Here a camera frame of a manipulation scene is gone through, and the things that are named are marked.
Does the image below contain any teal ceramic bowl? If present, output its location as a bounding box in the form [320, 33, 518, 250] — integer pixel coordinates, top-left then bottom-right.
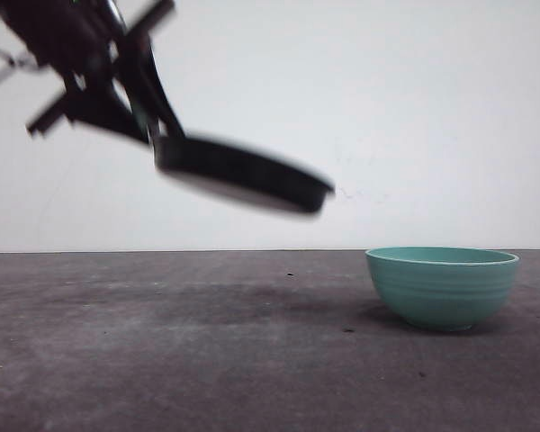
[365, 246, 520, 331]

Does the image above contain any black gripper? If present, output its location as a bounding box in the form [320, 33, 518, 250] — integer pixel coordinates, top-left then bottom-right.
[0, 1, 185, 145]

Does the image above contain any black frying pan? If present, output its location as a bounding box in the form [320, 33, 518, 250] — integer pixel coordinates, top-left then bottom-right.
[148, 120, 335, 215]

